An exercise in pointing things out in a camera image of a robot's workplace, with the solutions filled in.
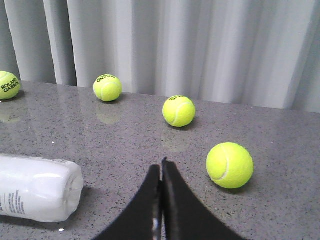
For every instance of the near right tennis ball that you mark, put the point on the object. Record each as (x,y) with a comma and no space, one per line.
(229,165)

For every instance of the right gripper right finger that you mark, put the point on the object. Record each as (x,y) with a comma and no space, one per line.
(185,217)

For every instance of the clear Wilson tennis ball can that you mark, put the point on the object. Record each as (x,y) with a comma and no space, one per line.
(39,189)

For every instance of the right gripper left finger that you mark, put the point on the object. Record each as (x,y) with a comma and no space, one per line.
(140,220)

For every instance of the Roland Garros tennis ball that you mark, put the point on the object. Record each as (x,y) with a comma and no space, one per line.
(9,85)

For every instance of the grey pleated curtain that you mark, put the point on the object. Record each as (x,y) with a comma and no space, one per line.
(263,53)

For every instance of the centre tennis ball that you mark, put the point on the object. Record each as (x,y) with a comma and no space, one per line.
(107,88)

